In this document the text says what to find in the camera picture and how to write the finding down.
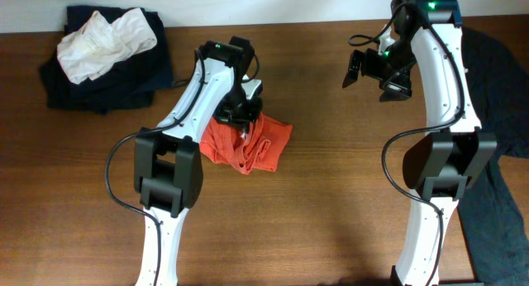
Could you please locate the orange red printed t-shirt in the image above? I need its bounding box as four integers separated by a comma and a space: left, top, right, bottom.
199, 113, 293, 174

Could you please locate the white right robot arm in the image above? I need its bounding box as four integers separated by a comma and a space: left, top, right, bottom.
342, 0, 497, 286

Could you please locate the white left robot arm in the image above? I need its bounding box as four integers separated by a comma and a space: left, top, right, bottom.
134, 36, 262, 286

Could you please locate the black garment with white print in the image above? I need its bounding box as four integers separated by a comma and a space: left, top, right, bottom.
462, 27, 528, 159

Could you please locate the navy blue folded garment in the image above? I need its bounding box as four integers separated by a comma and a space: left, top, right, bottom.
38, 10, 174, 114

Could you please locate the white crumpled garment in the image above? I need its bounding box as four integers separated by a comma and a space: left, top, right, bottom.
57, 7, 158, 84

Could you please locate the dark grey garment lower right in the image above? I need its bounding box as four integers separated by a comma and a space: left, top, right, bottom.
458, 159, 528, 286

